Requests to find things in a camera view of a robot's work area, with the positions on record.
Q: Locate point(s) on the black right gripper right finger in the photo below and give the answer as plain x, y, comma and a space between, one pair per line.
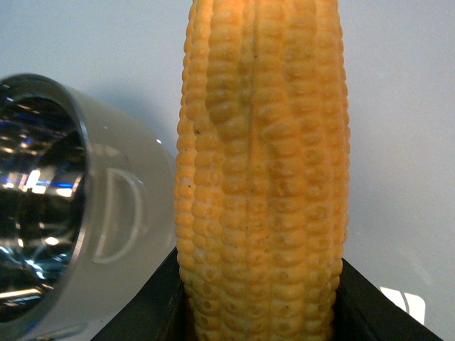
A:
362, 312

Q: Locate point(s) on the yellow corn cob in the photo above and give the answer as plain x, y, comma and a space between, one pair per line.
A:
261, 193

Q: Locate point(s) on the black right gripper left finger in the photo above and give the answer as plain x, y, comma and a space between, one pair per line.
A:
157, 312

